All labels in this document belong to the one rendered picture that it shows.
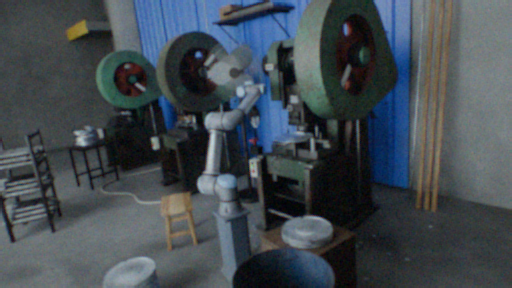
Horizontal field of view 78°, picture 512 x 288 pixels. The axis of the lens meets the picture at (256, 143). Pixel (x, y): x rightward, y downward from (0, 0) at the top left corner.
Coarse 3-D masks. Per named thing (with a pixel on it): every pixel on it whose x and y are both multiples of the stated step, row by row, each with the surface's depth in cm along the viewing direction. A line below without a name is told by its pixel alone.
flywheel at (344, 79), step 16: (352, 16) 205; (352, 32) 207; (368, 32) 217; (336, 48) 196; (352, 48) 195; (368, 48) 223; (336, 64) 198; (352, 64) 197; (368, 64) 225; (352, 80) 213; (368, 80) 223
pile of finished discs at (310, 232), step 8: (312, 216) 196; (288, 224) 190; (296, 224) 189; (304, 224) 187; (312, 224) 186; (320, 224) 187; (328, 224) 186; (288, 232) 181; (296, 232) 180; (304, 232) 178; (312, 232) 178; (320, 232) 178; (328, 232) 177; (288, 240) 175; (296, 240) 172; (304, 240) 171; (312, 240) 172; (320, 240) 170; (328, 240) 173
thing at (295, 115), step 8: (288, 88) 236; (296, 88) 231; (288, 96) 238; (296, 96) 232; (288, 104) 240; (296, 104) 234; (288, 112) 238; (296, 112) 232; (304, 112) 232; (312, 112) 239; (296, 120) 234; (304, 120) 233
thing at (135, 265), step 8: (120, 264) 193; (128, 264) 192; (136, 264) 192; (144, 264) 191; (112, 272) 186; (120, 272) 184; (128, 272) 183; (136, 272) 183; (144, 272) 183; (152, 272) 182; (104, 280) 179; (112, 280) 179; (120, 280) 178; (128, 280) 177; (136, 280) 176; (144, 280) 175
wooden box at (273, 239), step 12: (276, 228) 195; (336, 228) 187; (264, 240) 185; (276, 240) 181; (336, 240) 175; (348, 240) 177; (312, 252) 166; (324, 252) 166; (336, 252) 171; (348, 252) 178; (336, 264) 173; (348, 264) 180; (336, 276) 174; (348, 276) 182
